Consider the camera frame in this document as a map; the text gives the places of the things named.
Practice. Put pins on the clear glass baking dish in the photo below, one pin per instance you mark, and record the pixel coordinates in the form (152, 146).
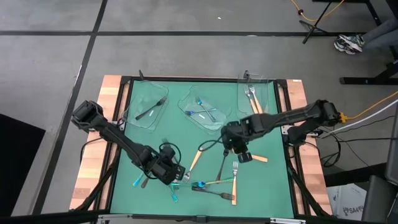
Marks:
(205, 129)
(265, 93)
(146, 93)

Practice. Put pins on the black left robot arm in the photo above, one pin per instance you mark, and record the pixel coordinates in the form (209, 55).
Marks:
(115, 133)

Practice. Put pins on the person's shoe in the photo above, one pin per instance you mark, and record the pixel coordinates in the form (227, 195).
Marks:
(348, 43)

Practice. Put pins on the green table mat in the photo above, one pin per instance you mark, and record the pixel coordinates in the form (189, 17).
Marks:
(264, 202)

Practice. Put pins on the white cardboard box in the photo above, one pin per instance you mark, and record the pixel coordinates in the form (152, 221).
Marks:
(348, 202)

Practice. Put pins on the dark grey chair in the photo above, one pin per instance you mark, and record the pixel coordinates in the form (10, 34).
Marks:
(379, 199)

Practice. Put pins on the black metal rig frame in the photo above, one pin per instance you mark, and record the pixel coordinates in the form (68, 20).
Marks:
(202, 79)

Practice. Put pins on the black desk frame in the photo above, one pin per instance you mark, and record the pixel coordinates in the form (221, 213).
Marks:
(357, 81)

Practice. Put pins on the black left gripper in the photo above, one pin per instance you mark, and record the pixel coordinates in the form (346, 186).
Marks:
(161, 169)

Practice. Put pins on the black tripod stand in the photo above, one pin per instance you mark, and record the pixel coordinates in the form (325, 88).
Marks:
(314, 27)

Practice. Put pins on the white metal bracket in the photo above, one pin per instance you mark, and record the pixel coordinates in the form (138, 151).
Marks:
(284, 130)

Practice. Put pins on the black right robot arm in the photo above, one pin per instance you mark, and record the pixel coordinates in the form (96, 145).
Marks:
(295, 113)

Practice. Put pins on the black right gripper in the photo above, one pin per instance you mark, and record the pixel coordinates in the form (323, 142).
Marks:
(234, 137)

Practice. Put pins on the black metal fork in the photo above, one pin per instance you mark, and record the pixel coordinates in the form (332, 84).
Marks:
(221, 169)
(144, 183)
(149, 110)
(214, 193)
(165, 141)

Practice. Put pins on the black floor mat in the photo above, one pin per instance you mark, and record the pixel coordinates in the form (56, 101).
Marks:
(18, 161)

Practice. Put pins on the person's leg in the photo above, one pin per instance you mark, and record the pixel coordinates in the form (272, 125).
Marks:
(382, 31)

